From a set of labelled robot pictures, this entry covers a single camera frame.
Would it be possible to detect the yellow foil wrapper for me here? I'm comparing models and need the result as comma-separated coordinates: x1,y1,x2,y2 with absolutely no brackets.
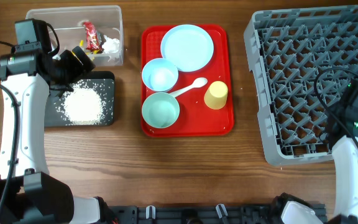
79,40,103,61

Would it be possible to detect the red snack wrapper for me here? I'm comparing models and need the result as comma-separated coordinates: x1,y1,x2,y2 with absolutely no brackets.
82,21,101,51

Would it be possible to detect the pile of white rice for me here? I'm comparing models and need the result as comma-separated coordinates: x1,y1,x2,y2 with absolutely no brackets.
53,79,107,126

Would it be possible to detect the white tissue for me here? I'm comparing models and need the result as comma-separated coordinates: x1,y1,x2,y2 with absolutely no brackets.
102,35,121,54

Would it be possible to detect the light blue bowl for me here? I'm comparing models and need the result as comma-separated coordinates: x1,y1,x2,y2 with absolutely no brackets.
142,58,178,92

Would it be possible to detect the mint green bowl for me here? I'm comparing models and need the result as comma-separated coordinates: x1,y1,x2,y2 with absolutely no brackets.
142,92,180,129

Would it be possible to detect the light blue round plate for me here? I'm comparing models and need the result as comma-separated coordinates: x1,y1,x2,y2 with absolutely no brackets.
160,24,214,72

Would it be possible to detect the yellow plastic cup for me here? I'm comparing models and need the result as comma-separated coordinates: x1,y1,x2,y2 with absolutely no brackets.
204,81,228,110

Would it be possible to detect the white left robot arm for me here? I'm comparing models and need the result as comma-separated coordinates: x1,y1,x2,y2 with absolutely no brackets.
0,46,118,223

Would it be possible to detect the clear plastic waste bin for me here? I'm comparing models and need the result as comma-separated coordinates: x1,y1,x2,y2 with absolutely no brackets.
26,5,124,67

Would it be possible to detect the grey plastic dishwasher rack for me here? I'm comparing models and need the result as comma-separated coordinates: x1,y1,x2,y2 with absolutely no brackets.
244,5,358,166

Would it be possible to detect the black plastic tray bin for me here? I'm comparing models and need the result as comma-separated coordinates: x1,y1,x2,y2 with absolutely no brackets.
45,71,115,128

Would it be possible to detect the white plastic spoon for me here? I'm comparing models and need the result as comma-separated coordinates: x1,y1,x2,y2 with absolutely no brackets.
169,77,208,98

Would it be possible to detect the red plastic tray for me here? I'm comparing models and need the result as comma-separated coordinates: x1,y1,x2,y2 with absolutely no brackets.
140,24,234,138

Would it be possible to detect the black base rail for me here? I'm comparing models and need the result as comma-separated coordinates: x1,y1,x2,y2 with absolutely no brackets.
104,203,328,224

